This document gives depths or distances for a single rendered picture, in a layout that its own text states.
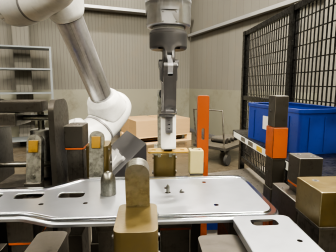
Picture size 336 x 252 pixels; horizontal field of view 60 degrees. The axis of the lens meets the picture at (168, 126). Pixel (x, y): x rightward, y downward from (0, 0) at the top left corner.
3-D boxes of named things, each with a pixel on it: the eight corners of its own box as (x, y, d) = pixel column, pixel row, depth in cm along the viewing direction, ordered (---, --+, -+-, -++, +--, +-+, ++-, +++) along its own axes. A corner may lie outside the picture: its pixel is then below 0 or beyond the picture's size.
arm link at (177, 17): (144, -8, 52) (144, 26, 53) (195, -7, 53) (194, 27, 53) (145, 5, 61) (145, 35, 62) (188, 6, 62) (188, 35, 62)
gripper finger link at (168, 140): (175, 115, 59) (176, 115, 59) (175, 148, 60) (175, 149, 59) (161, 115, 59) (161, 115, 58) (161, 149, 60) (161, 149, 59)
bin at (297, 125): (298, 155, 82) (301, 109, 80) (246, 136, 111) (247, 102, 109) (347, 152, 85) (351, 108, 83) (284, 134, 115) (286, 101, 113)
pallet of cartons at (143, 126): (174, 133, 725) (174, 113, 718) (194, 141, 629) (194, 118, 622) (118, 137, 671) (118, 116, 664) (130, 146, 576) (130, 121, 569)
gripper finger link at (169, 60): (174, 50, 57) (177, 44, 52) (174, 76, 58) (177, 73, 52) (162, 50, 57) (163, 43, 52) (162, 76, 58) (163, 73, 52)
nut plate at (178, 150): (147, 153, 59) (147, 147, 59) (147, 149, 63) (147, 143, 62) (189, 153, 59) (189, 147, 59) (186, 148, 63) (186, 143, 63)
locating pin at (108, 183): (99, 204, 60) (98, 173, 59) (102, 198, 63) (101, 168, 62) (115, 203, 60) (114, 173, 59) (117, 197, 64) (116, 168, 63)
